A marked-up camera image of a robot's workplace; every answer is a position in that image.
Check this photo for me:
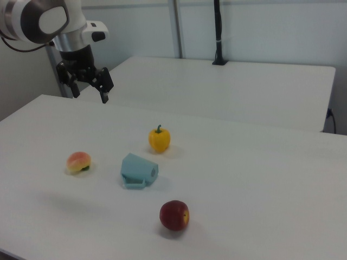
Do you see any red toy apple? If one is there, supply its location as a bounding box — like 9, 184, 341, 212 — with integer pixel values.
159, 200, 190, 231

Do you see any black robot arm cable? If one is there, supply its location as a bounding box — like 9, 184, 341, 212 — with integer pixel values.
0, 32, 55, 53

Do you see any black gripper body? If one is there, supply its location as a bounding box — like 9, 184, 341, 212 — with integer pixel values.
58, 45, 102, 82

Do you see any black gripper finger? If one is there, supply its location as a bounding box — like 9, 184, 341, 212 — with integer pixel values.
56, 61, 81, 99
91, 67, 114, 105

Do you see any light blue faceted mug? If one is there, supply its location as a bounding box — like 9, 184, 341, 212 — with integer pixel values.
120, 152, 160, 190

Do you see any toy peach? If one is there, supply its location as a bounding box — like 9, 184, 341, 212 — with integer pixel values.
66, 151, 92, 173

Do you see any grey metal frame post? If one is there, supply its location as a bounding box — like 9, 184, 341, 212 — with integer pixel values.
45, 44, 66, 98

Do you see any yellow toy bell pepper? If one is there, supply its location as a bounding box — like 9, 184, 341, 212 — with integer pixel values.
147, 124, 171, 154

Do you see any black wall power cable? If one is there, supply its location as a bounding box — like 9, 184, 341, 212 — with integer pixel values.
327, 107, 337, 134

